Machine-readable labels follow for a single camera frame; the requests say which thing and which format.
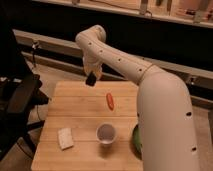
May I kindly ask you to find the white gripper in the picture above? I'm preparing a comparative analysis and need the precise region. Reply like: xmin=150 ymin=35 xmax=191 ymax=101
xmin=83 ymin=57 xmax=102 ymax=80

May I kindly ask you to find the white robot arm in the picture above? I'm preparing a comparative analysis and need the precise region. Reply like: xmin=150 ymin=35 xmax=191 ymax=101
xmin=75 ymin=25 xmax=200 ymax=171

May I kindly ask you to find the orange carrot toy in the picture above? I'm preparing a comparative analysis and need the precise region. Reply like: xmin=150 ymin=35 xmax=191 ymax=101
xmin=106 ymin=93 xmax=114 ymax=111

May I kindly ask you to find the wooden table board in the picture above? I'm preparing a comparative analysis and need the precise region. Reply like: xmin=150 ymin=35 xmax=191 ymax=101
xmin=31 ymin=81 xmax=143 ymax=171

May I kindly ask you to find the white sponge block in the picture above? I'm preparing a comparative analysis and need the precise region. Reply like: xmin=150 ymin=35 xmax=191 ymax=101
xmin=58 ymin=128 xmax=74 ymax=150

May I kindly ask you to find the black office chair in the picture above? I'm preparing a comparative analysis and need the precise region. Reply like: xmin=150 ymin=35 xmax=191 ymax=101
xmin=0 ymin=4 xmax=49 ymax=162

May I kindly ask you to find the green plate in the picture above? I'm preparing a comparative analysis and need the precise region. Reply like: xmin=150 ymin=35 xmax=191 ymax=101
xmin=132 ymin=126 xmax=142 ymax=154

